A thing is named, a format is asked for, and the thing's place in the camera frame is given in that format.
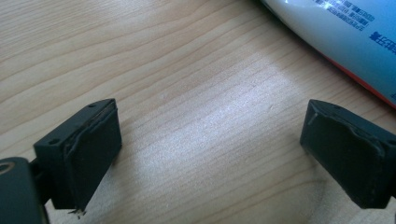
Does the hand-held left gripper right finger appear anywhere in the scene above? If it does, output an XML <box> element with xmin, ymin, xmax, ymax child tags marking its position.
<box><xmin>299</xmin><ymin>99</ymin><xmax>396</xmax><ymax>210</ymax></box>

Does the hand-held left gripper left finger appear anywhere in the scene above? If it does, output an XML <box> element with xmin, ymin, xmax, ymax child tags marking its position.
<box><xmin>33</xmin><ymin>98</ymin><xmax>122</xmax><ymax>217</ymax></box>

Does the white and blue toothpaste tube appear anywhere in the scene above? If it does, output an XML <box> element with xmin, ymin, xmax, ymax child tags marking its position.
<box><xmin>261</xmin><ymin>0</ymin><xmax>396</xmax><ymax>109</ymax></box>

